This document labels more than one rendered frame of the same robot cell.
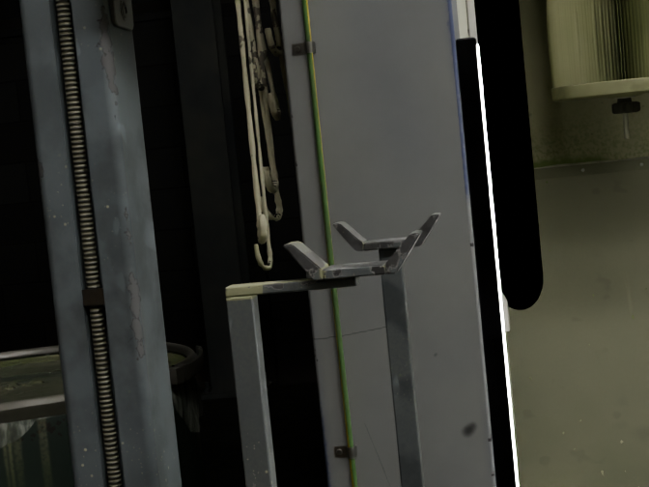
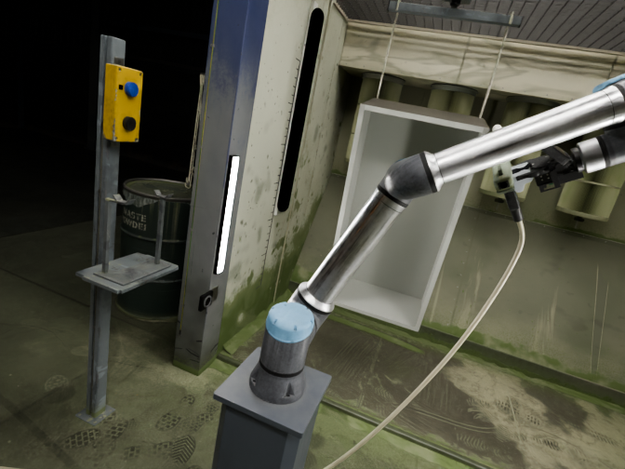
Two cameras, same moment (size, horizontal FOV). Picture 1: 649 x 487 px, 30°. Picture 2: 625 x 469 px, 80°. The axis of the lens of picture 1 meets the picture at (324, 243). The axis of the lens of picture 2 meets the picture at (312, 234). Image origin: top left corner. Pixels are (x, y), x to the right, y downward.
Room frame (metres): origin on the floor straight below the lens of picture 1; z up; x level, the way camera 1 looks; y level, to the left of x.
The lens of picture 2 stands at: (-0.47, -0.86, 1.48)
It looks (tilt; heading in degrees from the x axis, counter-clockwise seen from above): 16 degrees down; 7
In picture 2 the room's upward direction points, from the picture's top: 12 degrees clockwise
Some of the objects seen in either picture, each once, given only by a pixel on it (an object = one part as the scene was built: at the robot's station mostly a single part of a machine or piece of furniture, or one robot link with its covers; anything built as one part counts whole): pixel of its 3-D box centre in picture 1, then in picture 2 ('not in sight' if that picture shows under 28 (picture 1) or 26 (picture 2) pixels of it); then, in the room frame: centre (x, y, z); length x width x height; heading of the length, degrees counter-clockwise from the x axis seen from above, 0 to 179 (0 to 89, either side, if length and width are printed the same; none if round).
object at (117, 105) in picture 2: not in sight; (122, 104); (0.82, 0.09, 1.42); 0.12 x 0.06 x 0.26; 171
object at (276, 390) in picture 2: not in sight; (279, 371); (0.59, -0.71, 0.69); 0.19 x 0.19 x 0.10
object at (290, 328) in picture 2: not in sight; (287, 334); (0.60, -0.71, 0.83); 0.17 x 0.15 x 0.18; 174
